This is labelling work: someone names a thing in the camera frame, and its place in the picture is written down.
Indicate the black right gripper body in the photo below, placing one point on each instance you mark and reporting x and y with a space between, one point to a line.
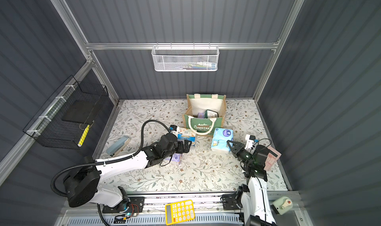
240 153

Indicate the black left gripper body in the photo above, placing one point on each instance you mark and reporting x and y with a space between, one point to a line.
179 145

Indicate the orange blue tissue pack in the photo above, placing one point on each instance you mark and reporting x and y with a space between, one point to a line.
186 134

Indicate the blue cartoon tissue pack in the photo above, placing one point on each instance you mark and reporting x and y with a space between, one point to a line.
220 138

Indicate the green Christmas burlap tote bag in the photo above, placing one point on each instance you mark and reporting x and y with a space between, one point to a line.
198 103

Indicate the green white tissue pack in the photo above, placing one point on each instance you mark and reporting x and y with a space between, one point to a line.
210 114

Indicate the purple tissue pack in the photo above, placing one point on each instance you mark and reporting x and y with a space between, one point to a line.
176 159

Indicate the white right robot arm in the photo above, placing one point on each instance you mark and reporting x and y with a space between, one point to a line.
252 197

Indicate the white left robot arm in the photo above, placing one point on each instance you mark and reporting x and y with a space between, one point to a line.
87 184

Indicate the pink calculator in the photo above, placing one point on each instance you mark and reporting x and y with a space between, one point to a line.
272 158

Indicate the mint green timer device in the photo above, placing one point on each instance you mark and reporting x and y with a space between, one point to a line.
282 205

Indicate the yellow calculator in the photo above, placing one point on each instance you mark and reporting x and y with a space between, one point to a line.
179 212

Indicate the light blue stapler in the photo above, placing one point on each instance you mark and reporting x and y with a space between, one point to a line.
118 146

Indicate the yellow tag in basket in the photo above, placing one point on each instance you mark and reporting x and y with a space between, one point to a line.
83 136

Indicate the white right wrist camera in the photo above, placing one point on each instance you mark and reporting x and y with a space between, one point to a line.
250 142

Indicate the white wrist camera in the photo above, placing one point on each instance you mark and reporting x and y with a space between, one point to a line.
173 128
250 142

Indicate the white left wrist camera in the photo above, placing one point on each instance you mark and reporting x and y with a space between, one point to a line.
173 128

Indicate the white wire wall basket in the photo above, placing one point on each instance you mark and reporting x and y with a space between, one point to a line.
185 60

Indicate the black wire wall basket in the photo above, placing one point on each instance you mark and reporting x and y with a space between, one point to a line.
64 120

